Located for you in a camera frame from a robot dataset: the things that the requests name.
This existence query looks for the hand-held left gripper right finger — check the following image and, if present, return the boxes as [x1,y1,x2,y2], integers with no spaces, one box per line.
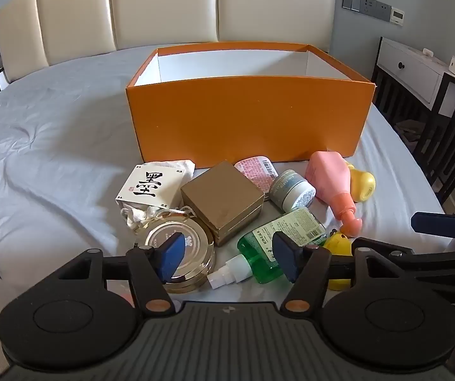
[273,231,401,315]

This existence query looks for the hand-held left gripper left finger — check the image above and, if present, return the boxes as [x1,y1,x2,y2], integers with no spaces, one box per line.
[55,233,186,316]

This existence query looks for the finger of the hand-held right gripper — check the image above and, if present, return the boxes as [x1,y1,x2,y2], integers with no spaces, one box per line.
[411,206,455,241]
[374,240,455,286]

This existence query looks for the green spray bottle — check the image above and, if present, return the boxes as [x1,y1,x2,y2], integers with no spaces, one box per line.
[207,206,327,290]

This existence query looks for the gold square box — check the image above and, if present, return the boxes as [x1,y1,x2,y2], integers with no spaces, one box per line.
[180,161,267,247]

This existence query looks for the pink pump bottle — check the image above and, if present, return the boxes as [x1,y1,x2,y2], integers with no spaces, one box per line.
[305,150,364,237]

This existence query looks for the pink labelled packet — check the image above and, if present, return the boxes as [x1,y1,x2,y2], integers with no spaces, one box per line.
[233,156,280,201]

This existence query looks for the orange cardboard box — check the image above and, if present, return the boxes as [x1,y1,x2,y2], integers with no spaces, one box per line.
[125,41,377,163]

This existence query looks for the round gold tin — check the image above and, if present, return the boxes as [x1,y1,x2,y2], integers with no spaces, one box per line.
[134,212,216,294]

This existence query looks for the yellow round chick toy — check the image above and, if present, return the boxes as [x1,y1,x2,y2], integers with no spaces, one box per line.
[323,228,357,291]

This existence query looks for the grey-blue cream jar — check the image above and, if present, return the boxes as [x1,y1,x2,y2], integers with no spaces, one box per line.
[269,169,316,212]

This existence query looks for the white box with black calligraphy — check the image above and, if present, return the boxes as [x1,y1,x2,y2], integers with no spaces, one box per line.
[116,164,184,209]

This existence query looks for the yellow duck-shaped bottle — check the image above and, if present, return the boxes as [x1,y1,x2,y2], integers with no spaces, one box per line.
[344,163,376,203]

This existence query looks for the white drawer black-framed nightstand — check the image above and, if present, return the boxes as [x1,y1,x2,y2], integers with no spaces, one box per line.
[370,37,455,207]

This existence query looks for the cream padded headboard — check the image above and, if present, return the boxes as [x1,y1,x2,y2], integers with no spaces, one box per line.
[0,0,338,84]

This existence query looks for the white drawstring cloth bag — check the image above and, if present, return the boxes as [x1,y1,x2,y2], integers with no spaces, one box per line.
[120,159,196,233]

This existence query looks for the grey wall switch panel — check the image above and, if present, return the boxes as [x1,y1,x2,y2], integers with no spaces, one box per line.
[342,0,392,13]

